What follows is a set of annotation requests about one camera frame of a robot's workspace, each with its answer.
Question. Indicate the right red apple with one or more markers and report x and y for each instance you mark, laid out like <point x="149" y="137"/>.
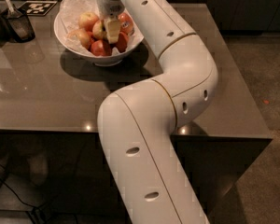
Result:
<point x="122" y="43"/>

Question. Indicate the black cup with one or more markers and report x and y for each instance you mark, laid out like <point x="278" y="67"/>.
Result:
<point x="19" y="26"/>

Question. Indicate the white ceramic bowl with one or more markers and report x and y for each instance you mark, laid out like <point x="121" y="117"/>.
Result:
<point x="109" y="59"/>

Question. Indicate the front left apple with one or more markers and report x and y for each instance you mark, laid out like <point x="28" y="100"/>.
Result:
<point x="85" y="37"/>

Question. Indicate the apple with sticker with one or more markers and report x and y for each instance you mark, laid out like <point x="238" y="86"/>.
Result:
<point x="126" y="23"/>

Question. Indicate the yellow-red apple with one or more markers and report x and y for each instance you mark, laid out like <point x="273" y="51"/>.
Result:
<point x="98" y="30"/>

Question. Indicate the red apple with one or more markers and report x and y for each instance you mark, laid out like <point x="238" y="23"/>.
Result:
<point x="122" y="43"/>
<point x="101" y="48"/>

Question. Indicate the back left apple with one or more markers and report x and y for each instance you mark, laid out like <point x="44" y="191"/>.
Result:
<point x="87" y="20"/>

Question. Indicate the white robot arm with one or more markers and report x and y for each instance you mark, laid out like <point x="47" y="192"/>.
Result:
<point x="135" y="122"/>

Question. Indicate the front center red apple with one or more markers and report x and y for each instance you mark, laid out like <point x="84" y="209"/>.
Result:
<point x="101" y="48"/>

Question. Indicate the white crumpled paper liner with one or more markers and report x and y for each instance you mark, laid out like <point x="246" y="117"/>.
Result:
<point x="70" y="10"/>

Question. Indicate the black white fiducial marker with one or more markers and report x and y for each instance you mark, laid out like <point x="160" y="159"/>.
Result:
<point x="37" y="8"/>

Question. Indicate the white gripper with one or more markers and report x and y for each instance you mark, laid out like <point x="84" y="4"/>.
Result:
<point x="109" y="6"/>

